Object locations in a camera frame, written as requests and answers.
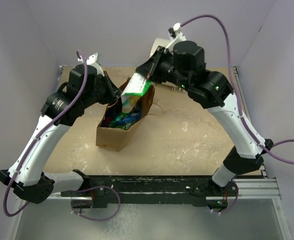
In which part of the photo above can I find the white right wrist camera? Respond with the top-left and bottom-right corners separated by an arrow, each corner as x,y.
166,22 -> 187,49

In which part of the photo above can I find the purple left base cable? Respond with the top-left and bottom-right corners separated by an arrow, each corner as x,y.
70,184 -> 122,222

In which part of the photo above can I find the aluminium table frame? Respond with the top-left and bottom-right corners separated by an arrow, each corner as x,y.
231,66 -> 292,240

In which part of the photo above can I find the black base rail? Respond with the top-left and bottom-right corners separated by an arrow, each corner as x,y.
61,175 -> 239,209

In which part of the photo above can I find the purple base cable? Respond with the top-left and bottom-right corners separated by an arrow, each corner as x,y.
210,181 -> 240,215
70,184 -> 122,222

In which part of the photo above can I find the brown paper bag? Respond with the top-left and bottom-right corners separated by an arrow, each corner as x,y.
96,73 -> 155,152

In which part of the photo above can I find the blue snack bag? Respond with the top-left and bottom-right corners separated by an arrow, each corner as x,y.
102,105 -> 118,128

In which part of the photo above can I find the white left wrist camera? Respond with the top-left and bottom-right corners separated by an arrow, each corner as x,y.
77,52 -> 102,69

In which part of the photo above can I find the white cylindrical device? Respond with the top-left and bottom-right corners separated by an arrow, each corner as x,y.
149,38 -> 172,58

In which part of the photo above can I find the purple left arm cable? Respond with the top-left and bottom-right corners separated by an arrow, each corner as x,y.
3,51 -> 88,217

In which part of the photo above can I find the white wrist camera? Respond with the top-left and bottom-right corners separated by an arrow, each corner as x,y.
166,22 -> 187,49
77,52 -> 102,69

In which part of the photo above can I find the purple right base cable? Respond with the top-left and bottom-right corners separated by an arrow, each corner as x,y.
210,181 -> 240,215

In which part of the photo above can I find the teal candy bag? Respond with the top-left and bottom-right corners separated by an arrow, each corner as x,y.
109,112 -> 141,130

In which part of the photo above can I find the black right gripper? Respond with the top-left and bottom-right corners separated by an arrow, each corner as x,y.
137,45 -> 193,91

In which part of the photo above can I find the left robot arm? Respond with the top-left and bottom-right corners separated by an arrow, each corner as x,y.
0,63 -> 121,204

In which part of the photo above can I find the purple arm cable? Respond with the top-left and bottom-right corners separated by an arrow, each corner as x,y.
3,51 -> 88,217
179,14 -> 294,166

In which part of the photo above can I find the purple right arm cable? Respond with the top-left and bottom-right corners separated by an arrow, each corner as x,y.
179,14 -> 294,166

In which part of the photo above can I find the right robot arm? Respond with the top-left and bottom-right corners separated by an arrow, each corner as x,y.
136,40 -> 273,196

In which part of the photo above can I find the green white snack bag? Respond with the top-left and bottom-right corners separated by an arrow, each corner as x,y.
121,72 -> 151,113

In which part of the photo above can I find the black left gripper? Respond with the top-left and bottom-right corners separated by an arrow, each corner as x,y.
82,71 -> 123,109

